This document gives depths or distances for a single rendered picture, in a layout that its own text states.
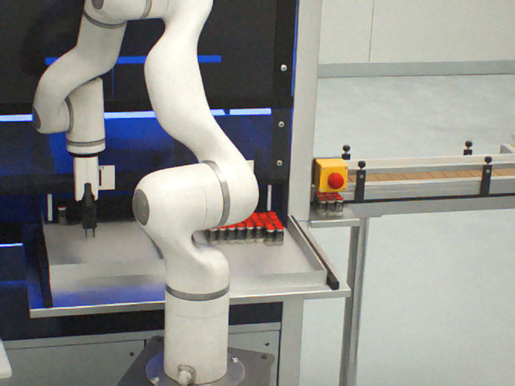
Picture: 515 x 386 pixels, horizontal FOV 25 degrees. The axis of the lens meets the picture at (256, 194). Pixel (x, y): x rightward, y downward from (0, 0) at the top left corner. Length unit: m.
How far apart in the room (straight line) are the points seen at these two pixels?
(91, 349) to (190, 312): 0.88
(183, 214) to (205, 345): 0.27
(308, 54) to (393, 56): 5.13
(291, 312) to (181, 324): 0.92
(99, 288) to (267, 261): 0.40
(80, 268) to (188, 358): 0.50
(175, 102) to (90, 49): 0.35
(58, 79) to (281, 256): 0.69
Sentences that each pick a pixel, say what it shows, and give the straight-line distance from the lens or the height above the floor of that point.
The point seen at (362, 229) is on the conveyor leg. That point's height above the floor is 0.79.
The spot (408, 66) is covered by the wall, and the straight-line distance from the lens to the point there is 7.96.
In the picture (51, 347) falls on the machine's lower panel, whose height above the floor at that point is 0.58.
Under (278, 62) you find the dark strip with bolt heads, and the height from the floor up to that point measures 1.29.
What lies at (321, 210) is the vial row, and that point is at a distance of 2.97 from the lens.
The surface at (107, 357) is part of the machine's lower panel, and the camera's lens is 3.00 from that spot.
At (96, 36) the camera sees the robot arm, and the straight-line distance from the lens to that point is 2.35.
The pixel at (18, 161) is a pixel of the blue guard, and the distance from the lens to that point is 2.77.
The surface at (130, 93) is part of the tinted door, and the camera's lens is 2.75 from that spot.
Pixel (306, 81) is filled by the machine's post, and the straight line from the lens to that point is 2.82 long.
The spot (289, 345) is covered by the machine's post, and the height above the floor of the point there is 0.53.
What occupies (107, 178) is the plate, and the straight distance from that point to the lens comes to 2.80.
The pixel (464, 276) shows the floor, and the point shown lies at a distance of 4.89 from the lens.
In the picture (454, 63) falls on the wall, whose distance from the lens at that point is 8.08.
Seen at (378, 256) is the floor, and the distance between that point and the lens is 5.00.
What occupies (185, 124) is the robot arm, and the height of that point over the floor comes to 1.35.
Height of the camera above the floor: 1.97
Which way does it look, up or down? 21 degrees down
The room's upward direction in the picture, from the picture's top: 3 degrees clockwise
